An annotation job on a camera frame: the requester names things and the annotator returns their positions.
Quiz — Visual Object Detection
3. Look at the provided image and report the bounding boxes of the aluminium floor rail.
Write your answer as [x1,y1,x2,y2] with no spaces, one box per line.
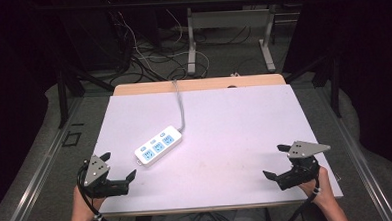
[314,81,392,221]
[0,94,91,221]

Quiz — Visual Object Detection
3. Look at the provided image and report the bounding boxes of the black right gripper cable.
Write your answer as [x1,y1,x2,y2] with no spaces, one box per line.
[280,172,324,221]

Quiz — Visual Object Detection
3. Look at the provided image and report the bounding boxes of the black metal stand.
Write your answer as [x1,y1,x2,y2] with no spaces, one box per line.
[282,48,345,122]
[53,58,118,131]

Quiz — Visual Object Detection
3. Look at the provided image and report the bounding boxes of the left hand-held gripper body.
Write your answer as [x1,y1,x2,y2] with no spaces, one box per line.
[81,153,131,201]

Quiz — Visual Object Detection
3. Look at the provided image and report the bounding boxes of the wooden table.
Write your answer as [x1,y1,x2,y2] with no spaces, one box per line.
[112,73,287,97]

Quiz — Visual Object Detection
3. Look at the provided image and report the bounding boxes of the white-legged desk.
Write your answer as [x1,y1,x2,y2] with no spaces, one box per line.
[164,0,314,78]

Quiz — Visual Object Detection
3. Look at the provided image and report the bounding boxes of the white power strip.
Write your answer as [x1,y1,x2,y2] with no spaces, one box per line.
[133,124,185,168]

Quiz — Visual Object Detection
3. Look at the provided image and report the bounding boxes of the person's left hand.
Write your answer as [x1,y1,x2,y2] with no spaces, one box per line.
[71,184,107,221]

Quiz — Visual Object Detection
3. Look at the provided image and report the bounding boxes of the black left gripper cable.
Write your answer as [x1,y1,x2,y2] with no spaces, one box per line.
[75,159,124,221]

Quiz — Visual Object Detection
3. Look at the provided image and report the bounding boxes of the person's grey trousers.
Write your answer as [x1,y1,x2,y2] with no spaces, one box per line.
[144,208,268,221]

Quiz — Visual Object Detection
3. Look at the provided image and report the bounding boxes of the person's right hand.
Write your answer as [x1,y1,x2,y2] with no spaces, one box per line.
[298,166,333,208]

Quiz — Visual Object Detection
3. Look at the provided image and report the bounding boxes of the white table board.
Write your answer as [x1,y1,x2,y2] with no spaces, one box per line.
[88,81,345,217]

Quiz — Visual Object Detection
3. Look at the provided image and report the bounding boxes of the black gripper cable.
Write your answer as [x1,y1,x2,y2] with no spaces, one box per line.
[75,159,124,221]
[280,172,324,221]

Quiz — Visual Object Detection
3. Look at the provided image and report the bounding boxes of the tangle of floor cables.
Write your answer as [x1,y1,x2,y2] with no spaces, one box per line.
[102,0,257,85]

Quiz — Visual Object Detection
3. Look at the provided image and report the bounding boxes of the grey power strip cable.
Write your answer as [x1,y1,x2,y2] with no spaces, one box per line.
[171,78,187,134]

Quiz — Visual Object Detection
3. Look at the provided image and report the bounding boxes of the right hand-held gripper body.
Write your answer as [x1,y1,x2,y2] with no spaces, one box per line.
[272,139,334,192]

